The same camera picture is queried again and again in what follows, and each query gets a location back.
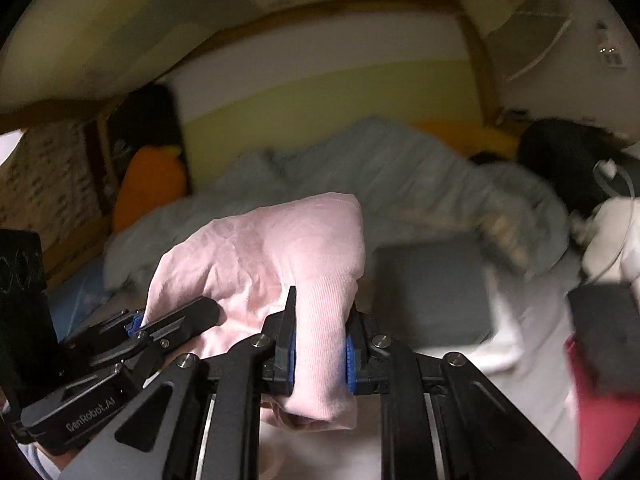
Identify blue pillow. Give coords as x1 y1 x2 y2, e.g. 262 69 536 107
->
48 256 114 340

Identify folded dark grey garment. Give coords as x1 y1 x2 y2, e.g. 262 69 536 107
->
371 235 494 350

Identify green and white mattress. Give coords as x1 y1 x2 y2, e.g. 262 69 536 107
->
165 11 483 188

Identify white plush toy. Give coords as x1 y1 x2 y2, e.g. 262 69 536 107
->
569 159 640 286

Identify folded white garment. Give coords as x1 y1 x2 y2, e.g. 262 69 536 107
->
416 266 525 375

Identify pink printed t-shirt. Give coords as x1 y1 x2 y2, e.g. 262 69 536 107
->
143 193 366 431

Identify wooden bed frame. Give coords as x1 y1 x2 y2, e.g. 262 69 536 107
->
1 1 498 283

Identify orange plush pillow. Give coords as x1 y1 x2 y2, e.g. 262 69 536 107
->
112 145 188 234

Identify red notebook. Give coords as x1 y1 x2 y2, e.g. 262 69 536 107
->
564 337 639 479

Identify grey-green crumpled blanket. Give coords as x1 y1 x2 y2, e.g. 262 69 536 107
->
103 117 568 292

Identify grey printed bed sheet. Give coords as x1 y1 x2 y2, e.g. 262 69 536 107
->
259 256 578 479

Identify wall power socket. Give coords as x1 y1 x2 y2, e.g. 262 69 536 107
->
594 21 627 70

